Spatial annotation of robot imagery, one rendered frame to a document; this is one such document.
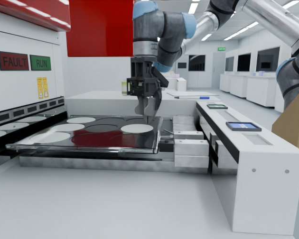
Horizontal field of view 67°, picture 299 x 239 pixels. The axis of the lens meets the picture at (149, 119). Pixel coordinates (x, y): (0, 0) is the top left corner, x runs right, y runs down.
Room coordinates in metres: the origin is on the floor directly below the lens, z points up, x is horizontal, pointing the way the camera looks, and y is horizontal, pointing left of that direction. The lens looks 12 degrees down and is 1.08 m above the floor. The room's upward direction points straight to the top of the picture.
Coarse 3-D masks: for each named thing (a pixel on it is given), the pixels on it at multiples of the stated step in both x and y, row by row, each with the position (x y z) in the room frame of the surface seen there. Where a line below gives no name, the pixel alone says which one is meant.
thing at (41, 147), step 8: (8, 144) 0.51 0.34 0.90; (16, 144) 0.51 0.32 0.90; (24, 144) 0.51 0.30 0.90; (104, 152) 0.49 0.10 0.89; (112, 152) 0.49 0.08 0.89; (120, 152) 0.49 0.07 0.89; (128, 152) 0.48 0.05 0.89; (136, 152) 0.48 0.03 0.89; (144, 152) 0.48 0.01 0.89; (152, 152) 0.48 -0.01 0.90
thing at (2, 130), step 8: (64, 104) 0.90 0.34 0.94; (40, 112) 0.72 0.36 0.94; (48, 112) 0.76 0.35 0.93; (56, 112) 0.81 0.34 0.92; (64, 112) 0.90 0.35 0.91; (16, 120) 0.60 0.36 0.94; (24, 120) 0.63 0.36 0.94; (32, 120) 0.67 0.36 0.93; (40, 120) 0.71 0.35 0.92; (0, 128) 0.54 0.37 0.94; (8, 128) 0.56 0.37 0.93; (16, 128) 0.59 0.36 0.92; (0, 136) 0.53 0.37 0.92; (0, 152) 0.54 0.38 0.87; (16, 152) 0.58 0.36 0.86; (0, 160) 0.52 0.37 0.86; (8, 160) 0.55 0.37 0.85
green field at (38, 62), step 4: (32, 56) 0.72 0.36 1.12; (36, 56) 0.74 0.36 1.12; (32, 60) 0.71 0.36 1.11; (36, 60) 0.74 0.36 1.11; (40, 60) 0.76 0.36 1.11; (44, 60) 0.78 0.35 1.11; (48, 60) 0.81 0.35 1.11; (32, 64) 0.71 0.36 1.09; (36, 64) 0.73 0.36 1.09; (40, 64) 0.76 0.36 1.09; (44, 64) 0.78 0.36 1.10; (48, 64) 0.81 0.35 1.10; (36, 68) 0.73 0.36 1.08; (40, 68) 0.75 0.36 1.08; (44, 68) 0.78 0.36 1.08; (48, 68) 0.80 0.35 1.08
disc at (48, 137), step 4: (52, 132) 0.63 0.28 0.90; (56, 132) 0.63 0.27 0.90; (60, 132) 0.63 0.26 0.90; (36, 136) 0.59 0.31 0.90; (40, 136) 0.59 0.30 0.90; (44, 136) 0.59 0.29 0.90; (48, 136) 0.59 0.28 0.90; (52, 136) 0.59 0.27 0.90; (56, 136) 0.59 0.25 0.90; (60, 136) 0.59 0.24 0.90; (64, 136) 0.59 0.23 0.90; (68, 136) 0.59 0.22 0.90; (32, 140) 0.55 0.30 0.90; (36, 140) 0.55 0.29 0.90; (40, 140) 0.55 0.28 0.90; (44, 140) 0.55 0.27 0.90; (48, 140) 0.55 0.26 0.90; (52, 140) 0.55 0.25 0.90; (56, 140) 0.55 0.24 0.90; (60, 140) 0.55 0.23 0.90
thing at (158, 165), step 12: (24, 156) 0.57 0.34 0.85; (36, 156) 0.57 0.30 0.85; (48, 156) 0.57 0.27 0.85; (60, 156) 0.57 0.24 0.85; (72, 156) 0.57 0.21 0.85; (84, 156) 0.57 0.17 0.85; (96, 156) 0.57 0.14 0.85; (72, 168) 0.56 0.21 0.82; (84, 168) 0.55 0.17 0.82; (96, 168) 0.55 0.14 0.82; (108, 168) 0.55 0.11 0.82; (120, 168) 0.54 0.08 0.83; (132, 168) 0.54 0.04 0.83; (144, 168) 0.54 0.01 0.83; (156, 168) 0.54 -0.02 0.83; (168, 168) 0.53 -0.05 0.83; (180, 168) 0.53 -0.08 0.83; (192, 168) 0.53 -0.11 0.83; (204, 168) 0.53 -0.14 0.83
